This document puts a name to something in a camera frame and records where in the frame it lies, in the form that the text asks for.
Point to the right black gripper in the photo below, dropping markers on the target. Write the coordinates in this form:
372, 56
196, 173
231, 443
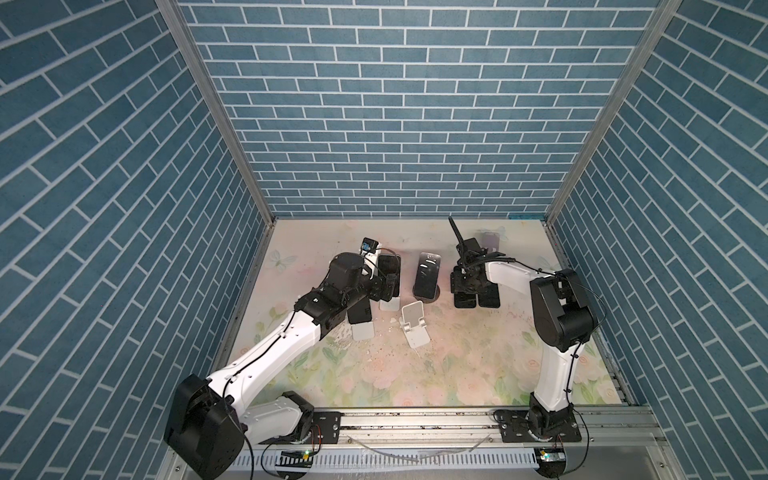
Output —
455, 283

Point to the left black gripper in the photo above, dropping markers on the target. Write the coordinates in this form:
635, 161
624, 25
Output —
375, 293

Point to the white stand front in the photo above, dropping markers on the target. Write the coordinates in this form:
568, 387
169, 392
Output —
413, 324

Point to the white stand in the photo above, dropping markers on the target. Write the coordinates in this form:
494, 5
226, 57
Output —
363, 331
413, 324
392, 305

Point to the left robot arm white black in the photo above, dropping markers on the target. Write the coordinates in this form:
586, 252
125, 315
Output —
209, 423

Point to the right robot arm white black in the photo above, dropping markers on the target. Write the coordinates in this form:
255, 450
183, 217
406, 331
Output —
563, 319

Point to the white stand back centre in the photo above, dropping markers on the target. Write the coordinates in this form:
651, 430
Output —
392, 305

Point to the phone on dark round stand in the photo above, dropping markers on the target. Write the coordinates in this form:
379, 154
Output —
427, 272

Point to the white stand left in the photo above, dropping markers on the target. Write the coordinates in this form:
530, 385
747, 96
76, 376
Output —
363, 331

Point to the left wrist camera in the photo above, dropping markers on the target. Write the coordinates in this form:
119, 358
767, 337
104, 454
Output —
369, 246

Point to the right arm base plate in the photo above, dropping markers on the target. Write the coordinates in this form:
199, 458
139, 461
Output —
536, 425

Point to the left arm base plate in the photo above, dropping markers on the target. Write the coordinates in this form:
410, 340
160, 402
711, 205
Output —
325, 423

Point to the white slotted cable duct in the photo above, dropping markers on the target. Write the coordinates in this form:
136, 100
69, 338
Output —
354, 460

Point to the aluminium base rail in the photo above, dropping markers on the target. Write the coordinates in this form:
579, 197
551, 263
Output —
618, 442

